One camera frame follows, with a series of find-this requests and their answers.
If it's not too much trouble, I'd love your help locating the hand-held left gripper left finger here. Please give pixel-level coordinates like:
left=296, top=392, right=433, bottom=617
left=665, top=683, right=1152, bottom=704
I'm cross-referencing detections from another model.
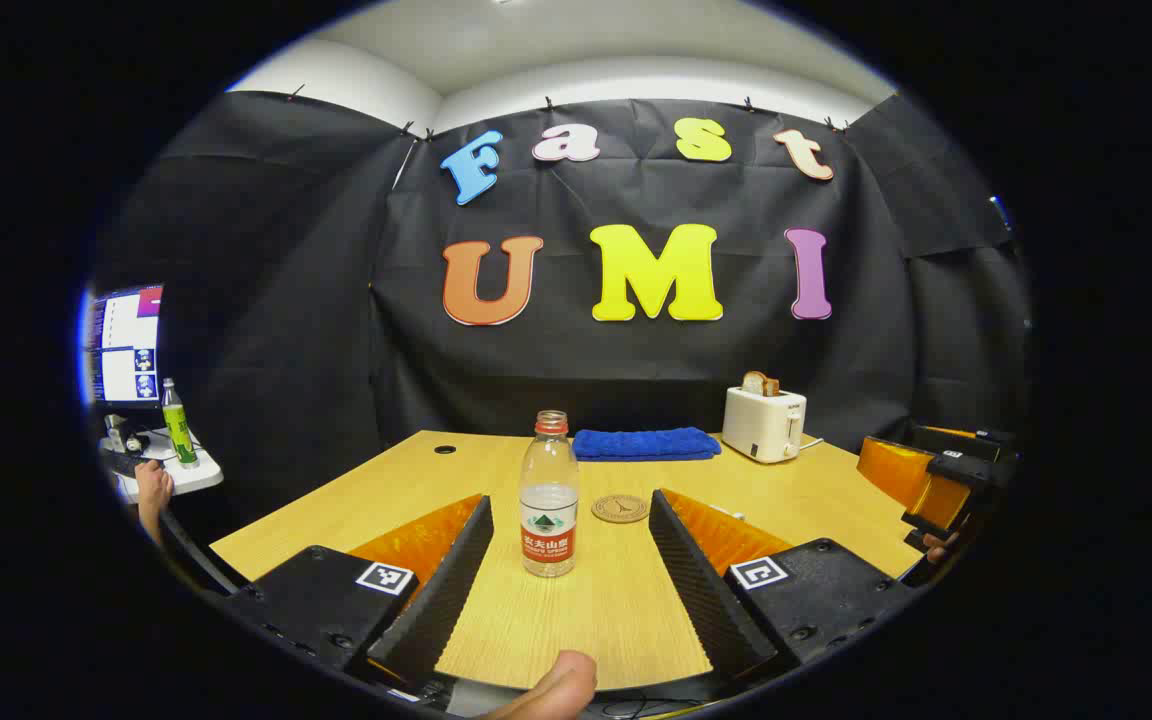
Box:
left=221, top=493, right=495, bottom=693

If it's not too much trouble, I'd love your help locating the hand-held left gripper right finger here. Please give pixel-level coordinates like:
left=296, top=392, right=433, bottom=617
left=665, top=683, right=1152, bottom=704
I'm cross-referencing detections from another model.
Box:
left=648, top=487, right=915, bottom=686

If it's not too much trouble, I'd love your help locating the round wooden coaster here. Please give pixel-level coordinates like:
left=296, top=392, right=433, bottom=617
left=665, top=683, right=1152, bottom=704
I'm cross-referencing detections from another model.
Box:
left=591, top=493, right=651, bottom=524

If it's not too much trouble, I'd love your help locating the clear plastic water bottle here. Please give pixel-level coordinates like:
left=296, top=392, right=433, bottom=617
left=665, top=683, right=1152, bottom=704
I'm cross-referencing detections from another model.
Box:
left=519, top=410, right=581, bottom=578

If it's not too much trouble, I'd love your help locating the green drink bottle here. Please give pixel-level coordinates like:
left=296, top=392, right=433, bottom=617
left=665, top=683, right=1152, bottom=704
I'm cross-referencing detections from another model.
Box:
left=160, top=377, right=201, bottom=470

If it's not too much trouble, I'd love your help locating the white toaster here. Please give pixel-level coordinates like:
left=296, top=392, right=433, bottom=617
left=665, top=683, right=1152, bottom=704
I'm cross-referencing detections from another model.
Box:
left=721, top=385, right=808, bottom=464

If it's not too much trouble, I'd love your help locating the blue folded towel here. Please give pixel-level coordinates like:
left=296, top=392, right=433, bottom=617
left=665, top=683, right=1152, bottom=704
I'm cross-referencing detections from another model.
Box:
left=572, top=427, right=723, bottom=463

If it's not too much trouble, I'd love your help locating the white side table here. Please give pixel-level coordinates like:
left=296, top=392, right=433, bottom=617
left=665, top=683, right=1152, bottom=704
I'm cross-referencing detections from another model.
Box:
left=99, top=428, right=225, bottom=504

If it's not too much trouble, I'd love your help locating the black backdrop cloth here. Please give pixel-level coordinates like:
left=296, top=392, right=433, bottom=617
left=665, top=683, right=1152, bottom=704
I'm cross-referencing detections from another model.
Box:
left=96, top=90, right=1035, bottom=521

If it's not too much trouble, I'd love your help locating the computer monitor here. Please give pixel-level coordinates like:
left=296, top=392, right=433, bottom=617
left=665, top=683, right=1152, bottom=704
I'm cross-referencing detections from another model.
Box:
left=86, top=285, right=165, bottom=409

